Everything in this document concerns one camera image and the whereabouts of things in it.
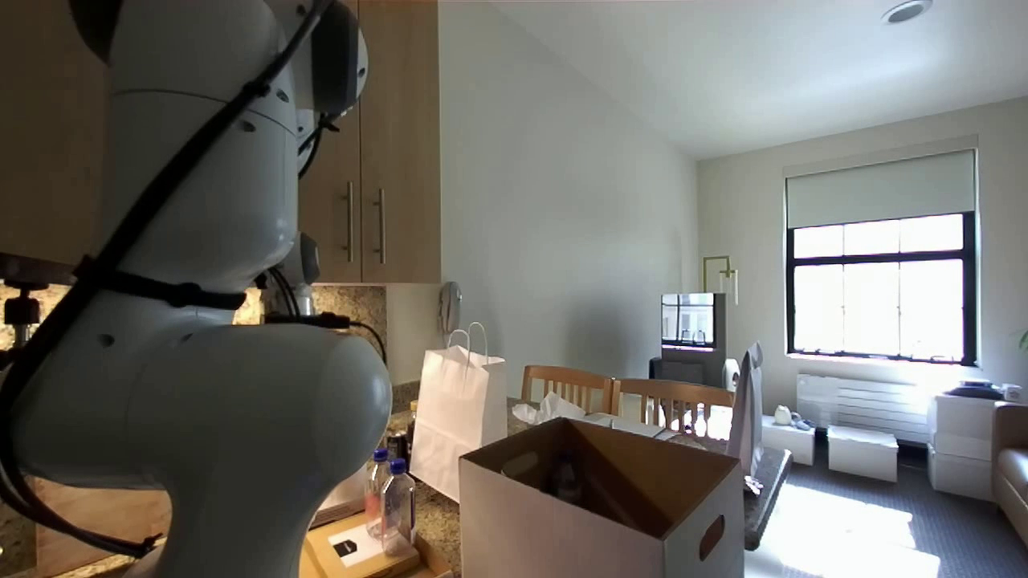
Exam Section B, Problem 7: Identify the white cardboard storage box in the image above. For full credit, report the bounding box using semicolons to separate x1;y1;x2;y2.
457;415;749;578

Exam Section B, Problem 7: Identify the small white floor box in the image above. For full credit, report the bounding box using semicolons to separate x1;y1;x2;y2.
762;401;820;465

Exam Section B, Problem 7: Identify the wide white floor box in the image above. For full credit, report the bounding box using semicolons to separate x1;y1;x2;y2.
824;420;899;483

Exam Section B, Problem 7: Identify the white plastic bag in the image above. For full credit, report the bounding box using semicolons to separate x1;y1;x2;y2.
510;386;619;431

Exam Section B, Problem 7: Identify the flat screen television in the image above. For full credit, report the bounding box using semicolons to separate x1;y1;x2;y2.
645;285;732;390

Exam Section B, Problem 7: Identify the dark jar cork lid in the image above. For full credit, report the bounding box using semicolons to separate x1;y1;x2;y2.
382;411;416;467

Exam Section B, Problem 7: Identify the white printed shopping bag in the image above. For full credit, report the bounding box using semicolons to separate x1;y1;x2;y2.
727;339;766;479

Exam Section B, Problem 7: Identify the white printed paper sheet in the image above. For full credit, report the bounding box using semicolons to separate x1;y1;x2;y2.
318;522;413;572

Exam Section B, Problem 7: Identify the grey dining table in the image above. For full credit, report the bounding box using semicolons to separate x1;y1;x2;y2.
738;442;796;554

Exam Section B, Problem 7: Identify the flat tan cardboard tray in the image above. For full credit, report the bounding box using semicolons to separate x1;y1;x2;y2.
297;511;431;578

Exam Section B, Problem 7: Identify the black framed window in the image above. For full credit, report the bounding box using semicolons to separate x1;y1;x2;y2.
783;208;979;366

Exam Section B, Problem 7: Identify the white radiator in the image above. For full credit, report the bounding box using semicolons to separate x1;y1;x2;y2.
792;366;943;442

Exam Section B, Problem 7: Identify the white roller blind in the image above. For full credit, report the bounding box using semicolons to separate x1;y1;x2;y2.
780;143;979;231

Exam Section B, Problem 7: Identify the white drawer cabinet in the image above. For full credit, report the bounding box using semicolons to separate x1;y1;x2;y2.
928;387;1006;504

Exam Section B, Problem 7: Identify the round ceiling smoke detector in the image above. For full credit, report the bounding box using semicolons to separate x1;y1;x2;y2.
879;0;928;26

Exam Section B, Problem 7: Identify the grey sofa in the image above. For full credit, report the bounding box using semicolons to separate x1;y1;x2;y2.
992;398;1028;548

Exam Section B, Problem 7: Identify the white wall intercom phone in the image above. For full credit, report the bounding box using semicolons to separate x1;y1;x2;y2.
431;278;465;334

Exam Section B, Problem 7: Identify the white paper handle bag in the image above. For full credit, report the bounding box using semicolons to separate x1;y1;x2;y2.
406;316;510;506

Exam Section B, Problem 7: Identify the wooden wall cabinet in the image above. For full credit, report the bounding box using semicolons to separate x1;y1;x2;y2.
0;0;442;285

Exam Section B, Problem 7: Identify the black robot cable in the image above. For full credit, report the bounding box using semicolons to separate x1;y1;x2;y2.
0;0;391;558

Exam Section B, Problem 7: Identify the black camera tripod mount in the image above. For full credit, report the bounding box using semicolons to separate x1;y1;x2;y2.
0;249;82;356

